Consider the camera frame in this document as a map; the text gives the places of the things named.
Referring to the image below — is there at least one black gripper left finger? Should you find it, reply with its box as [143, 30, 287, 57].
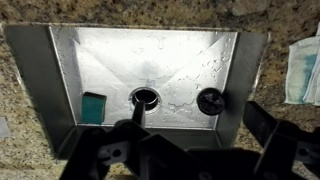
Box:
[59, 119, 151, 180]

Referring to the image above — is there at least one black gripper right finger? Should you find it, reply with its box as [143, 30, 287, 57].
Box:
[242, 100, 320, 180]

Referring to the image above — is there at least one steel gooseneck tap faucet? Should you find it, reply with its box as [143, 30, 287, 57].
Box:
[131, 100, 261, 180]

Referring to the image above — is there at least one teal sponge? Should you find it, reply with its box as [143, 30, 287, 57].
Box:
[81, 92, 108, 126]

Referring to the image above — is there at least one white teal folded towel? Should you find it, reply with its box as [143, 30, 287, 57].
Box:
[284, 23, 320, 107]

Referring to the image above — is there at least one black sink drain stopper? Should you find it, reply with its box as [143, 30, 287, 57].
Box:
[196, 87, 226, 117]

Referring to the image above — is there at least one stainless steel sink basin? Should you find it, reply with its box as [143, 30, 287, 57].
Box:
[3, 22, 270, 159]

